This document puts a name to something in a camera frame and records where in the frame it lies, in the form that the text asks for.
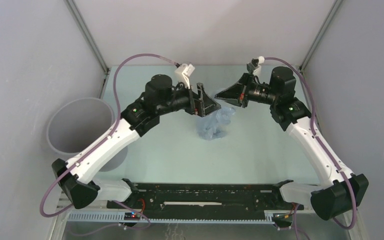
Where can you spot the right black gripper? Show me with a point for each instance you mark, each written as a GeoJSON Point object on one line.
{"type": "Point", "coordinates": [238, 94]}

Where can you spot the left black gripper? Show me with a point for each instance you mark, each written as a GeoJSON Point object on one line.
{"type": "Point", "coordinates": [206, 105]}

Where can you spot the light blue plastic trash bag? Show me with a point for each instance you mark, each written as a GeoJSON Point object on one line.
{"type": "Point", "coordinates": [213, 126]}

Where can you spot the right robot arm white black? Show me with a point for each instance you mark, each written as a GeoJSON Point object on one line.
{"type": "Point", "coordinates": [339, 190]}

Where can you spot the grey cylindrical trash bin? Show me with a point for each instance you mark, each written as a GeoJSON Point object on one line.
{"type": "Point", "coordinates": [77, 125]}

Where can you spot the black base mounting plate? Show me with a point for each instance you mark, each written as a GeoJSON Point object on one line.
{"type": "Point", "coordinates": [207, 202]}

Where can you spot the right controller board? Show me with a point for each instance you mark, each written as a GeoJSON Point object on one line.
{"type": "Point", "coordinates": [282, 220]}

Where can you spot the left controller board with leds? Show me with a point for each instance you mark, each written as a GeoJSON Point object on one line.
{"type": "Point", "coordinates": [132, 216]}

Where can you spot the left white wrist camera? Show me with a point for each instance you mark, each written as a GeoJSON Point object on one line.
{"type": "Point", "coordinates": [183, 74]}

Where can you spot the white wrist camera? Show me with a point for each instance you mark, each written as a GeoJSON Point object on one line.
{"type": "Point", "coordinates": [254, 66]}
{"type": "Point", "coordinates": [183, 74]}

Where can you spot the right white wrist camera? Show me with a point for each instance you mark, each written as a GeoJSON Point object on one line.
{"type": "Point", "coordinates": [254, 66]}

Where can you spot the right corner aluminium post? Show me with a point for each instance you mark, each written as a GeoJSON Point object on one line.
{"type": "Point", "coordinates": [333, 11]}

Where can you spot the corner aluminium post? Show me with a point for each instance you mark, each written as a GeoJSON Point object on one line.
{"type": "Point", "coordinates": [87, 35]}
{"type": "Point", "coordinates": [333, 11]}

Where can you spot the left corner aluminium post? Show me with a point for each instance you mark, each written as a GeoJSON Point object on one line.
{"type": "Point", "coordinates": [87, 35]}

